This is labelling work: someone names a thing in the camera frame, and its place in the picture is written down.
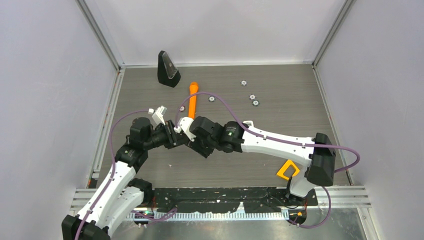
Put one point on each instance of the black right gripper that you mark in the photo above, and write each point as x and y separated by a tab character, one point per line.
195	146

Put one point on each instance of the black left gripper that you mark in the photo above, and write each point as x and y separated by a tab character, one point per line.
174	139

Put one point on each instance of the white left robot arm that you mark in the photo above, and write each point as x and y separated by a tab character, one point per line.
121	191

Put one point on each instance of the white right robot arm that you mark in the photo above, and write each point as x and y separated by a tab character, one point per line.
313	156

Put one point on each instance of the black wedge stand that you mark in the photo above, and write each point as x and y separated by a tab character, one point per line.
167	73

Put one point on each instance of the poker chip right lower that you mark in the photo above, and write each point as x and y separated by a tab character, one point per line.
255	103

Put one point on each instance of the poker chip right upper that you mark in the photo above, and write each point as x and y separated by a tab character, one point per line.
252	97

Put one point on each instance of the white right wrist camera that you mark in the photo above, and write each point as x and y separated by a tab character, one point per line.
183	126

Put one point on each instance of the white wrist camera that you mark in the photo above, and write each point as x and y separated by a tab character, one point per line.
157	114
183	126

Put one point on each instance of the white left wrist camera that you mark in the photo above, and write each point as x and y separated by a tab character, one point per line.
157	114

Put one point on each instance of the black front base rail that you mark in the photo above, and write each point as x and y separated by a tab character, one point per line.
221	200

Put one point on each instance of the yellow triangular frame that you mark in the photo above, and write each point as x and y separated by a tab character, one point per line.
289	169

